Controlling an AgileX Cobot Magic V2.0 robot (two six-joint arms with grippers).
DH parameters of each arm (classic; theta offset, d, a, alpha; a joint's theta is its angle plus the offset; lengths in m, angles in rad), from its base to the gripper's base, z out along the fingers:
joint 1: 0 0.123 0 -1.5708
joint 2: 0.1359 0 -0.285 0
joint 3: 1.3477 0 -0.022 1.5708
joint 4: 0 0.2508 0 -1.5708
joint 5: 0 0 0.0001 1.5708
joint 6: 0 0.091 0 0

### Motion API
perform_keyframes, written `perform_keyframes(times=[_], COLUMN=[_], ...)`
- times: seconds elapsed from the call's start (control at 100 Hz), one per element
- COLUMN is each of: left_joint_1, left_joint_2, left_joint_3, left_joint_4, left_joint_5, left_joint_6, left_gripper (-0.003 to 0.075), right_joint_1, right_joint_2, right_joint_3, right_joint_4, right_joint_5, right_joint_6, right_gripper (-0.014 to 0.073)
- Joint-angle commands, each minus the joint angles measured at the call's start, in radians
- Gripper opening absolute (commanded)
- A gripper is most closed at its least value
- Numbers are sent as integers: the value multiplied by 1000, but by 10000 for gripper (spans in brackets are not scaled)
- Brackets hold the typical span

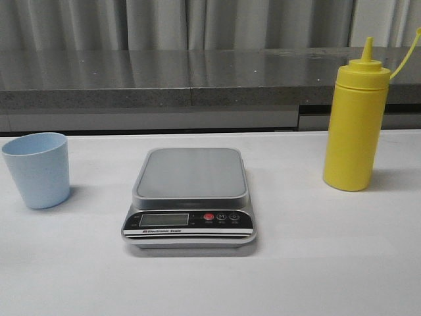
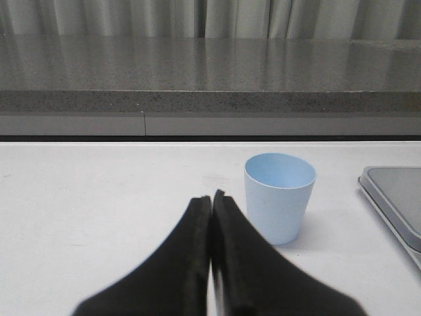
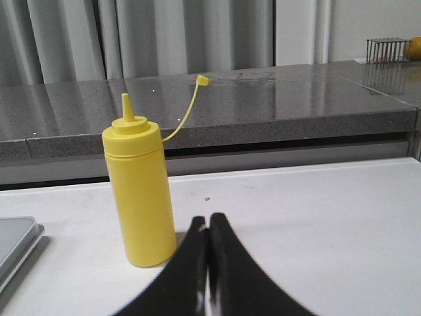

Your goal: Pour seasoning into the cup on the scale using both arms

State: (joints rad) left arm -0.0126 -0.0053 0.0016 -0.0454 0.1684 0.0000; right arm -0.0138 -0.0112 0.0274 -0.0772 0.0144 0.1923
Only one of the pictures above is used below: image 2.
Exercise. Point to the silver electronic kitchen scale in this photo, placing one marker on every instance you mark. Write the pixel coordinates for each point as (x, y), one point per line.
(393, 193)

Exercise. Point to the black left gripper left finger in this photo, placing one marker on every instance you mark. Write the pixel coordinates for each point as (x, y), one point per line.
(171, 281)

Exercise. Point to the light blue plastic cup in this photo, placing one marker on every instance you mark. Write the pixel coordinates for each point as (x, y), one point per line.
(277, 191)

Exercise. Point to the grey speckled stone counter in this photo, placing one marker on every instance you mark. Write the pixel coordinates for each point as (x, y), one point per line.
(158, 87)

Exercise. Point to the grey pleated curtain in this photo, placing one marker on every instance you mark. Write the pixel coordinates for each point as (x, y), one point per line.
(364, 20)

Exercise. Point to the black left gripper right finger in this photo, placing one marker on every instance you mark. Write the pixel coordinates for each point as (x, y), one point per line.
(252, 278)

